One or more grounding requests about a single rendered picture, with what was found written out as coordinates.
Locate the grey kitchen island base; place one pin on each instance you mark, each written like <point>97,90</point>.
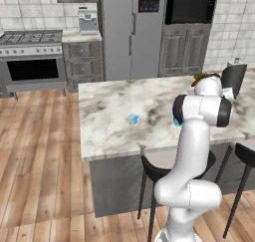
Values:
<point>114,186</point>

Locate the brown and green object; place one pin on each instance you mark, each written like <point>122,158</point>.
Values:
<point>198,78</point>

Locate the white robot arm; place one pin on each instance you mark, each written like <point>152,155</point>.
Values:
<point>194,153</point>

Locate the silver coffee machine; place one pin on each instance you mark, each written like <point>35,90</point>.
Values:
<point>88,20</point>

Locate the black microwave oven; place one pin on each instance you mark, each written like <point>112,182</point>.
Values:
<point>191,8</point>

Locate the small blue yogurt container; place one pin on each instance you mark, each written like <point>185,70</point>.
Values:
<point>133,118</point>

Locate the silver range with oven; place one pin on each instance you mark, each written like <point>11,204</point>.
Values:
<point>31,63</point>

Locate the grey drawer cabinet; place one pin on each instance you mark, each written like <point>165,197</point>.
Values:
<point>83,65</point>

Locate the black bar stool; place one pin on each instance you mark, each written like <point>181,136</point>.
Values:
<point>156,171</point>
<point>247,154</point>

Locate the silver fridge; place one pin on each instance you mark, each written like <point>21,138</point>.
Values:
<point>131,37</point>

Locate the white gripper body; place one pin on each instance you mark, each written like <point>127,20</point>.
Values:
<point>229,93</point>

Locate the grey tall cupboard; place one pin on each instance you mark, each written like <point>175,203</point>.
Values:
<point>184,50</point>

